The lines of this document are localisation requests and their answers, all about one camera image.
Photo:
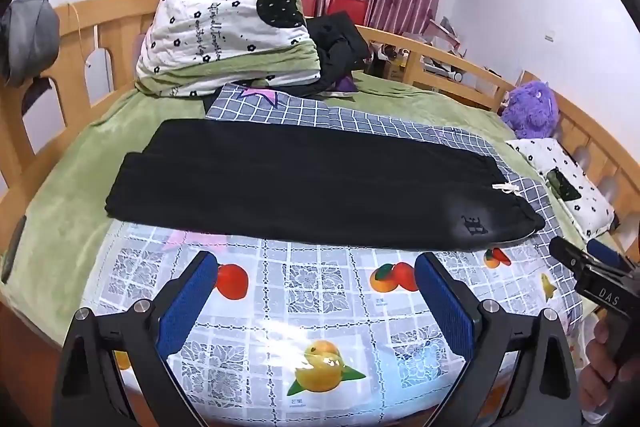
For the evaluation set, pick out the purple plush toy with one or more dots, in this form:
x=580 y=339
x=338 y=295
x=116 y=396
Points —
x=531 y=111

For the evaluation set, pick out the blue checkered bed sheet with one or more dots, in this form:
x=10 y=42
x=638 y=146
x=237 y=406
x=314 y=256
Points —
x=533 y=279

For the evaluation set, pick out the black clothes pile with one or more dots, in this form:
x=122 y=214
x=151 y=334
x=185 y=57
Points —
x=341 y=50

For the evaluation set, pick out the grey garment on bedpost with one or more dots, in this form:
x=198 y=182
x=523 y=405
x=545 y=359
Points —
x=30 y=38

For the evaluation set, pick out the black phone on pillow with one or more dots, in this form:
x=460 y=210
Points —
x=561 y=187

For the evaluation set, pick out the white floral pillow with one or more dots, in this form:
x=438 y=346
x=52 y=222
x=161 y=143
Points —
x=591 y=213

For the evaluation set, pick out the red box by curtain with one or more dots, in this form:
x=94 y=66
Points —
x=353 y=10

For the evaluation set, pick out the fruit-print plastic table cover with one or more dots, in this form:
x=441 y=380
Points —
x=238 y=362

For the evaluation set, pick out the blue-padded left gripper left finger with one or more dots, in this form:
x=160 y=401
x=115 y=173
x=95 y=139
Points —
x=89 y=390

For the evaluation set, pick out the wooden bed frame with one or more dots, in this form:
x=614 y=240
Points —
x=95 y=66

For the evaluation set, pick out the person's right hand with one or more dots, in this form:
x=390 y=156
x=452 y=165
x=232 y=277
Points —
x=601 y=370

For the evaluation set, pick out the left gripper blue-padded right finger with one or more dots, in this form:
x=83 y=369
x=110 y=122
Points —
x=609 y=257

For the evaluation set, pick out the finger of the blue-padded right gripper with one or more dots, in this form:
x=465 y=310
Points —
x=517 y=368

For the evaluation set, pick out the folded white floral quilt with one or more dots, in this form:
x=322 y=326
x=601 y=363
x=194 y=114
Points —
x=194 y=47

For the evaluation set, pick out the green fleece blanket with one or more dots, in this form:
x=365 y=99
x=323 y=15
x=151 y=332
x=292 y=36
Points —
x=71 y=254

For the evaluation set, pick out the black pants with white stripe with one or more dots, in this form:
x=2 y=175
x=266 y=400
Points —
x=318 y=186

